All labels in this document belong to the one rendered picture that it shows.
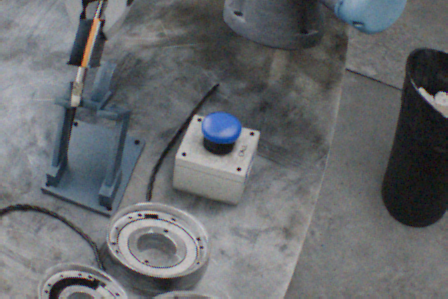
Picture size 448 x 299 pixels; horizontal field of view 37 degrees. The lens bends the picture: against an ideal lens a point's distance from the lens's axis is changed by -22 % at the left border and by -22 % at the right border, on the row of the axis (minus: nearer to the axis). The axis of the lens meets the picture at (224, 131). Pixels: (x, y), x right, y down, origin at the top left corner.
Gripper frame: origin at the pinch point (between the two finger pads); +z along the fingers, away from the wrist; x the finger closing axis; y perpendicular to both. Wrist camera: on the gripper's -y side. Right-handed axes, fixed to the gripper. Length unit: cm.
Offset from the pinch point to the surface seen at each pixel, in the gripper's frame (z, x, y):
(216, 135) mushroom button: 12.5, -13.2, 4.0
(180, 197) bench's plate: 19.7, -10.9, 1.4
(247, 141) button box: 15.2, -15.9, 7.3
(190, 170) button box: 16.4, -11.4, 2.4
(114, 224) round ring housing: 16.7, -6.1, -8.1
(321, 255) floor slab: 100, -35, 69
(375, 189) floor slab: 99, -46, 97
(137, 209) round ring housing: 16.4, -7.9, -5.2
